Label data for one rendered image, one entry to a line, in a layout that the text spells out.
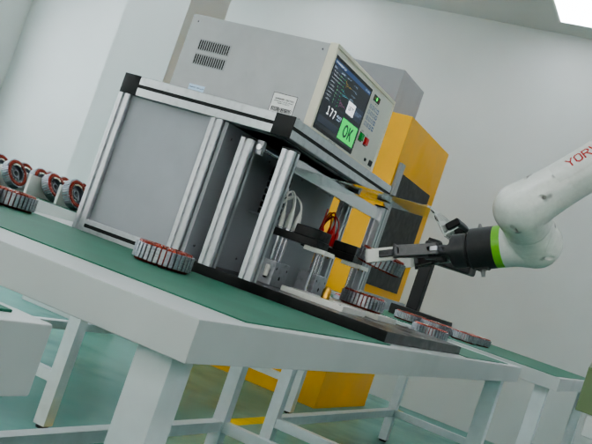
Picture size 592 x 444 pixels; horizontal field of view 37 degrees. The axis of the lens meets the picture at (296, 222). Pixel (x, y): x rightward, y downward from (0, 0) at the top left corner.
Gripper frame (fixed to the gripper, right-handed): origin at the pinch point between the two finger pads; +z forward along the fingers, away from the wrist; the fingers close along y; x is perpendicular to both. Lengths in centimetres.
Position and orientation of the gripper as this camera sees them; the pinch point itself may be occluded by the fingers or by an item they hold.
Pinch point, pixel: (383, 259)
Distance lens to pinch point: 203.8
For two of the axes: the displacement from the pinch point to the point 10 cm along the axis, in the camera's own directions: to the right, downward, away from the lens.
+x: -0.2, -9.8, 2.1
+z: -8.9, 1.2, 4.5
